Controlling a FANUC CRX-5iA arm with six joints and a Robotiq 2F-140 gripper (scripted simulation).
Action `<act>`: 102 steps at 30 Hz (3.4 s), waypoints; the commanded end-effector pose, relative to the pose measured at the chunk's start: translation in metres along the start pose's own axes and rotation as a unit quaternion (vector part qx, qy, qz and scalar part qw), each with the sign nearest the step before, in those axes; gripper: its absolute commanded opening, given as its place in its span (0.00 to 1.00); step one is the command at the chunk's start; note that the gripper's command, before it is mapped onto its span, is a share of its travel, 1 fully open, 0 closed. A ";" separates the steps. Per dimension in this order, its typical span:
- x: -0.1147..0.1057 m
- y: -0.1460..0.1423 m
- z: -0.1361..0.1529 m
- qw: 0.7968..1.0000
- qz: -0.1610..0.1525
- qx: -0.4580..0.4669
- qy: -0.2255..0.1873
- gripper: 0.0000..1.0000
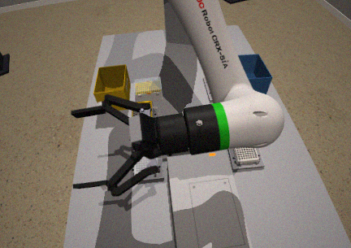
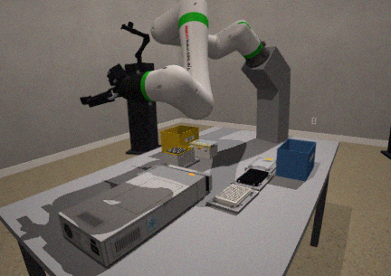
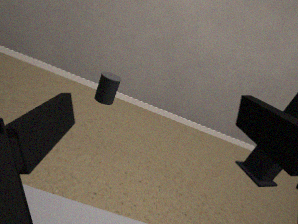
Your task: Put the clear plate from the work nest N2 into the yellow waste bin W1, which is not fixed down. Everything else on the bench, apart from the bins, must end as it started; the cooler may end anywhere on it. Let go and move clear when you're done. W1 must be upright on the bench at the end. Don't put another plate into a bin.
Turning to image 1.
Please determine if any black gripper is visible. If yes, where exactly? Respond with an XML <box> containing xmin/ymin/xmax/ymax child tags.
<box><xmin>71</xmin><ymin>94</ymin><xmax>189</xmax><ymax>197</ymax></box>

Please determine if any yellow open bin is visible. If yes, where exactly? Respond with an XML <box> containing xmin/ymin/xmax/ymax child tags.
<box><xmin>93</xmin><ymin>64</ymin><xmax>130</xmax><ymax>102</ymax></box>

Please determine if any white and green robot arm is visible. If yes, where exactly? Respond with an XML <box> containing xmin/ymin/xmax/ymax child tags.
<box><xmin>128</xmin><ymin>0</ymin><xmax>284</xmax><ymax>155</ymax></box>

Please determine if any blue open-top bin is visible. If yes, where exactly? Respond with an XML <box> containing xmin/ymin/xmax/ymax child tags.
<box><xmin>238</xmin><ymin>54</ymin><xmax>272</xmax><ymax>94</ymax></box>

